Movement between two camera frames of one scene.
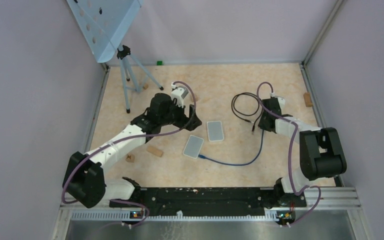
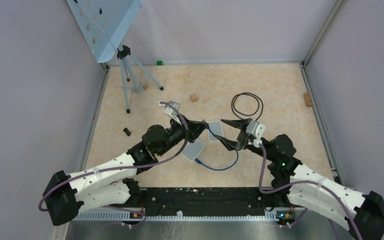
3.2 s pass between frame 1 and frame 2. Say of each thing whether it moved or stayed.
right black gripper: moved
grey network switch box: stayed
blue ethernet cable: moved
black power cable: stayed
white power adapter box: stayed
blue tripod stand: stayed
